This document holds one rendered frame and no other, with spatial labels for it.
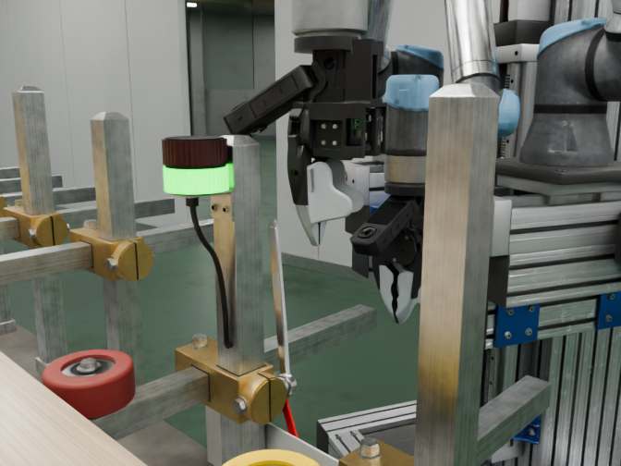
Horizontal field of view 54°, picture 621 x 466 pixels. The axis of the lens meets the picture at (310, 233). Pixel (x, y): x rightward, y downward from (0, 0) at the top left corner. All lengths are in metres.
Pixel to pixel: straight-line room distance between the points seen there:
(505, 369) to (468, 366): 0.98
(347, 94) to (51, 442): 0.39
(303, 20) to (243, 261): 0.24
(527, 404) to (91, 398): 0.44
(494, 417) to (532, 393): 0.08
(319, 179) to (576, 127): 0.57
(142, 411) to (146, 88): 4.69
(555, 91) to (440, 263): 0.69
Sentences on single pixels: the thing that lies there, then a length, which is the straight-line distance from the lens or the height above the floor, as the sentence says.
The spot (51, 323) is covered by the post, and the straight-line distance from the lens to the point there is 1.08.
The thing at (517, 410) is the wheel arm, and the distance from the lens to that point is 0.69.
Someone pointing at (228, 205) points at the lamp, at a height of 1.05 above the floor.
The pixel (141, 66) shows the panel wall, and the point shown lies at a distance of 5.28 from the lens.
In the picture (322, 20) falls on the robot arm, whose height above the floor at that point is 1.22.
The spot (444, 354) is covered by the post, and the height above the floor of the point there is 0.97.
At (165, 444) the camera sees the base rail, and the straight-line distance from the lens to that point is 0.87.
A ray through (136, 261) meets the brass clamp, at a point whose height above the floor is 0.95.
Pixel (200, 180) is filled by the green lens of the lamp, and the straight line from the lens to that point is 0.55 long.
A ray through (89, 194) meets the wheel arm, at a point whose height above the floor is 0.94.
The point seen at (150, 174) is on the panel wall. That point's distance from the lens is 5.29.
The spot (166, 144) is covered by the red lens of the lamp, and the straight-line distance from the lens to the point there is 0.56.
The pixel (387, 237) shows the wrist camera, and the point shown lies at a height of 0.96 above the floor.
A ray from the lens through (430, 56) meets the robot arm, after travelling 1.49.
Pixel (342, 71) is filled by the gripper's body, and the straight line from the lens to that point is 0.61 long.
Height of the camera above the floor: 1.15
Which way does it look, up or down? 13 degrees down
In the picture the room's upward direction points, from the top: straight up
